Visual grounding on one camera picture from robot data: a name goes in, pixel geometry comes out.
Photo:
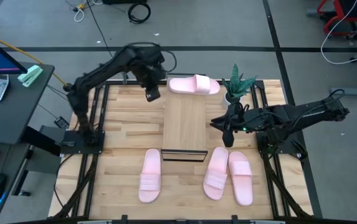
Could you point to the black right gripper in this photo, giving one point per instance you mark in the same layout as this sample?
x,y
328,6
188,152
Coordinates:
x,y
240,119

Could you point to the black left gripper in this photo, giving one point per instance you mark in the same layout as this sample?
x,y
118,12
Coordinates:
x,y
151,74

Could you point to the pink rubber slide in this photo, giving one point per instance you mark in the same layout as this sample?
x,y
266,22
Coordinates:
x,y
241,180
190,85
150,177
215,174

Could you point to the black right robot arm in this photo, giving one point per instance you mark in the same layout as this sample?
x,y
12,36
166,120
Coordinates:
x,y
306,115

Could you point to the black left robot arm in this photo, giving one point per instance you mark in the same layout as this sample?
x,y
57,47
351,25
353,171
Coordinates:
x,y
103,70

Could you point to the potted green succulent plant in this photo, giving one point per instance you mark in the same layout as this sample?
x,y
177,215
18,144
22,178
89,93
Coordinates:
x,y
235,84

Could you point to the black round knob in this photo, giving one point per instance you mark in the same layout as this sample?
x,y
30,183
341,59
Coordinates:
x,y
66,87

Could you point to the small black power adapter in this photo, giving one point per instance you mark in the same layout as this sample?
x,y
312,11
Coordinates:
x,y
61,122

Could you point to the black box on floor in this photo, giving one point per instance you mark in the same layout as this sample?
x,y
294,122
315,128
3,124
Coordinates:
x,y
125,1

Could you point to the mint green stapler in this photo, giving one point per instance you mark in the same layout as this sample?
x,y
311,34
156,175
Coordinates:
x,y
30,74

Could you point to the dark grey desk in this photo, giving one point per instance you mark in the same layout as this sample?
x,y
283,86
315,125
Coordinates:
x,y
7,121

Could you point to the red and black cart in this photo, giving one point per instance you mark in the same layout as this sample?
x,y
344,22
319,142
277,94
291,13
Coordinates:
x,y
341,14

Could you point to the black aluminium table frame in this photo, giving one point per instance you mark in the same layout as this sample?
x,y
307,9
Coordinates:
x,y
116,82

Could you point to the wooden shelf with black frame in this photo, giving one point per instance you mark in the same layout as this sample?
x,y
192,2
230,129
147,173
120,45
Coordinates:
x,y
182,124

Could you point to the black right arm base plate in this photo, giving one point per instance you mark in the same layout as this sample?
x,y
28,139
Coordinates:
x,y
290,147

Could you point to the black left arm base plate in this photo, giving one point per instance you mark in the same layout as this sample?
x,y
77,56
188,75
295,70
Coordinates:
x,y
72,140

